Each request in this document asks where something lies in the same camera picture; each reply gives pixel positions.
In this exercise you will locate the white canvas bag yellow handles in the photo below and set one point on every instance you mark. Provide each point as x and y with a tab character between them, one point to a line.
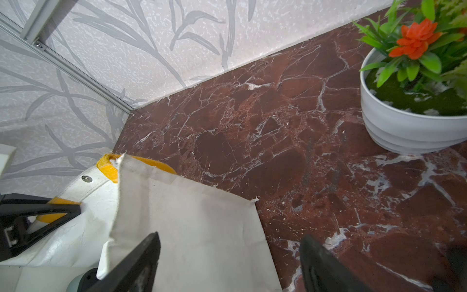
211	240

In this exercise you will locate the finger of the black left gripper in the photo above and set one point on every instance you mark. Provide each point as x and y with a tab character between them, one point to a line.
26	219

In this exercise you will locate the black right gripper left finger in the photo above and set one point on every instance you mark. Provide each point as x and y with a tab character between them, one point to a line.
136	273

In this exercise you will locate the white pot artificial plant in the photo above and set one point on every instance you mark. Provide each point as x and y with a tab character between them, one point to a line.
414	79

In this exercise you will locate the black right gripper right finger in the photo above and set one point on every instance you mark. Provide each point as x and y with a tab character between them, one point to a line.
322	272

